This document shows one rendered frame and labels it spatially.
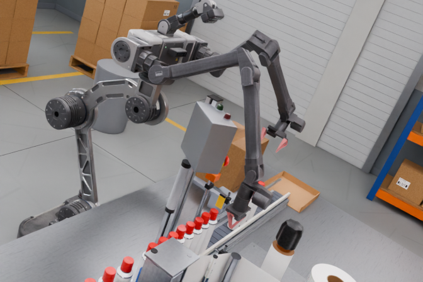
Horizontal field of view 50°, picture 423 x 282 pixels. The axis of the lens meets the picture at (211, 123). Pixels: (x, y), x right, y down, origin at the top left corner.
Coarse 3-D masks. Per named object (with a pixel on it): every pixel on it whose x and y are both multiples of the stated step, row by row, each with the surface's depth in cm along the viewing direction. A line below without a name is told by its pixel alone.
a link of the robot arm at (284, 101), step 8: (264, 56) 197; (272, 56) 204; (264, 64) 201; (272, 64) 202; (272, 72) 207; (280, 72) 208; (272, 80) 212; (280, 80) 210; (280, 88) 213; (280, 96) 217; (288, 96) 219; (280, 104) 221; (288, 104) 220; (280, 112) 225; (288, 112) 222
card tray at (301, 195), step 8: (280, 176) 283; (288, 176) 283; (280, 184) 273; (288, 184) 277; (296, 184) 280; (304, 184) 278; (280, 192) 264; (288, 192) 267; (296, 192) 271; (304, 192) 274; (312, 192) 276; (296, 200) 262; (304, 200) 265; (312, 200) 264; (296, 208) 253; (304, 208) 255
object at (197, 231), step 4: (196, 220) 165; (200, 220) 165; (196, 224) 165; (200, 224) 165; (196, 228) 165; (200, 228) 166; (196, 232) 165; (200, 232) 166; (196, 236) 166; (200, 236) 168; (192, 240) 166; (196, 240) 167; (192, 244) 167; (196, 244) 168; (192, 248) 168
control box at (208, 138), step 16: (208, 112) 154; (224, 112) 160; (192, 128) 160; (208, 128) 148; (224, 128) 149; (192, 144) 158; (208, 144) 150; (224, 144) 152; (192, 160) 156; (208, 160) 153; (224, 160) 156
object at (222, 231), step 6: (276, 192) 252; (276, 198) 245; (270, 204) 237; (258, 210) 227; (270, 210) 231; (252, 222) 216; (216, 228) 201; (222, 228) 202; (216, 234) 197; (222, 234) 198; (210, 240) 191; (216, 240) 193; (228, 240) 196; (210, 246) 188; (210, 252) 184
